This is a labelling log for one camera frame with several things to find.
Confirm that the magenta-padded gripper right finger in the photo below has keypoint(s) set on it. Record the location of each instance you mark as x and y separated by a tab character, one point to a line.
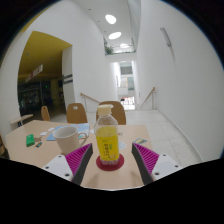
165	165

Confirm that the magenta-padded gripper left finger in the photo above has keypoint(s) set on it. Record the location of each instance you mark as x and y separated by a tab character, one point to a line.
58	165

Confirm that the clear bottle with yellow drink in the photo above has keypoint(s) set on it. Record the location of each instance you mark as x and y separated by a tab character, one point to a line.
107	140

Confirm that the white mug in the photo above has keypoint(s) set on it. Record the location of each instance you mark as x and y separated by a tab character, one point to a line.
68	140

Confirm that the small colourful striped card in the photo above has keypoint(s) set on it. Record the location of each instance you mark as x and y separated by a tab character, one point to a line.
39	144

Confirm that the light blue booklet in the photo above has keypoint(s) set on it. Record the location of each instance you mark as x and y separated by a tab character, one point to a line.
53	135

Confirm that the small white card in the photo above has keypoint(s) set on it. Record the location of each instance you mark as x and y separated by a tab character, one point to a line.
43	133
51	129

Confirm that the colourful printed card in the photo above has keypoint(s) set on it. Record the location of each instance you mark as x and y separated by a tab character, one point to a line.
140	140

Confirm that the small green box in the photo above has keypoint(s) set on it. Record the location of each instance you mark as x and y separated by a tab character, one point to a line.
30	140

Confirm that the round white sticker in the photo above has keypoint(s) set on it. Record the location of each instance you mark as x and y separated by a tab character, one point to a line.
122	145

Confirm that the flat round red coaster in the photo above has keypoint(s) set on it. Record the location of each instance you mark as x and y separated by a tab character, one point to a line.
110	167

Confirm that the wooden chair with round hole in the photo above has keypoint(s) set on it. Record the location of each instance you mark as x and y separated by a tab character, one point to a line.
76	114
119	115
45	114

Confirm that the small wooden side table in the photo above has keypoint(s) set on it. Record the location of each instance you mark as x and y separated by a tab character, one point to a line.
21	119

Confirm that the wooden stair handrail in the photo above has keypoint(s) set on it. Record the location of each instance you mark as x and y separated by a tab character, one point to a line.
89	98
148	96

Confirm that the dark shop shelf unit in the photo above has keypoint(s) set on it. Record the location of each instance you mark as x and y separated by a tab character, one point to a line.
33	95

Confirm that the hanging white sign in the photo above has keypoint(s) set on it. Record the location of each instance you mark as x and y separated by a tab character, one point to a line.
34	73

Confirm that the green balcony plant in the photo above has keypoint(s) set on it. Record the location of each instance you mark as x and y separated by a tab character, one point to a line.
108	50

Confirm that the group of round ceiling lights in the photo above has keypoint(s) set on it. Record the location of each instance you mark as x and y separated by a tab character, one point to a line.
111	19

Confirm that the long grey wall lamp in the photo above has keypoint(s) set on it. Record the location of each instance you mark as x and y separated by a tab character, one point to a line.
165	36

